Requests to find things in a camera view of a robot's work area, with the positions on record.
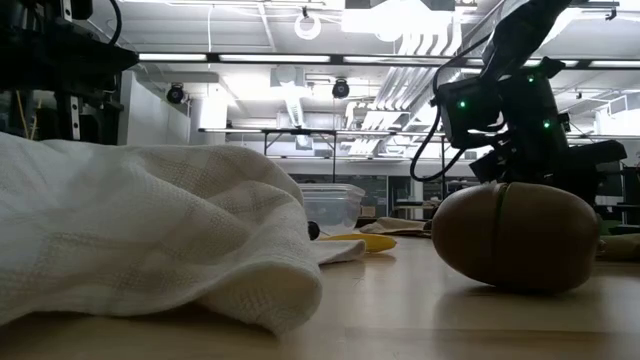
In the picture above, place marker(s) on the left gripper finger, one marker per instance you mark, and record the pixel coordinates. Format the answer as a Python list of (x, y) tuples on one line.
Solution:
[(110, 60)]

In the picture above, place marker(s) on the brown kiwi toy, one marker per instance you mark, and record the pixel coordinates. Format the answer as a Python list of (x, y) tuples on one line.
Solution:
[(525, 240)]

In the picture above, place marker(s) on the small yellow vegetable toy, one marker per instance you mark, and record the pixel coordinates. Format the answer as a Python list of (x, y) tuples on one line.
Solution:
[(380, 243)]

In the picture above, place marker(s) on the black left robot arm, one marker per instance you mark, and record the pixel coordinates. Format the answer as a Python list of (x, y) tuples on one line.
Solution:
[(62, 105)]

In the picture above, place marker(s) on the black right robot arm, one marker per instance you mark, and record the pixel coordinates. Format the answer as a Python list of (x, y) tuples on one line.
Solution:
[(530, 115)]

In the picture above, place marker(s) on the clear plastic tupperware container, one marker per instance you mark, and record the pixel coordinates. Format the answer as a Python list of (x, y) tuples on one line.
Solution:
[(332, 205)]

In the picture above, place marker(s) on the long ceiling light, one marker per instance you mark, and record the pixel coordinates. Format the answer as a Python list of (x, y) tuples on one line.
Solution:
[(275, 58), (172, 57), (615, 64), (390, 59)]

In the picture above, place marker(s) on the white checked dish towel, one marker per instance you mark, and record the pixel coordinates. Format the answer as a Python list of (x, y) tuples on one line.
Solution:
[(150, 225)]

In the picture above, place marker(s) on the black round fruit green stem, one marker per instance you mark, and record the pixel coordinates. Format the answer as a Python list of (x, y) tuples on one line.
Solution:
[(314, 230)]

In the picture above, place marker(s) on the black ceiling camera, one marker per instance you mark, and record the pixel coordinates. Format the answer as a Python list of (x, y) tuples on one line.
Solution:
[(340, 88), (175, 93)]

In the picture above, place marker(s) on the black metal workbench frame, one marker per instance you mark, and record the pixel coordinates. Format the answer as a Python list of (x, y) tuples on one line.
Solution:
[(300, 131)]

